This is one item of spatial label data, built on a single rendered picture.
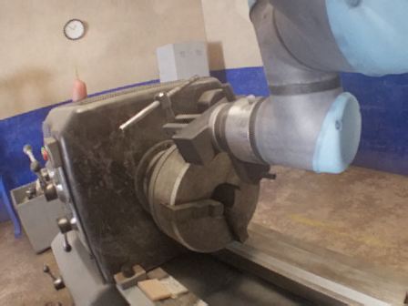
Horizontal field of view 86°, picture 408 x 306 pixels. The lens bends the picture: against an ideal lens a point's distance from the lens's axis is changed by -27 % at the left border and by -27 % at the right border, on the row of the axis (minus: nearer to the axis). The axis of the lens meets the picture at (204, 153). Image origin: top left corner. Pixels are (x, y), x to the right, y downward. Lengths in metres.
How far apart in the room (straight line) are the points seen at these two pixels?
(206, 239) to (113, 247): 0.26
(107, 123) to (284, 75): 0.47
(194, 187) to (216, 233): 0.13
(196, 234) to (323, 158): 0.36
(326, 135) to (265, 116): 0.09
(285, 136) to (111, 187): 0.48
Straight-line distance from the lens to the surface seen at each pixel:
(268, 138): 0.32
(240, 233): 0.64
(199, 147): 0.40
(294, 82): 0.28
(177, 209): 0.52
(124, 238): 0.75
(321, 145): 0.28
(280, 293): 0.85
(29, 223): 2.75
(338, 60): 0.18
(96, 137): 0.66
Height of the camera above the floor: 1.36
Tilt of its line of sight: 16 degrees down
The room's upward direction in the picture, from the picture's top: 8 degrees counter-clockwise
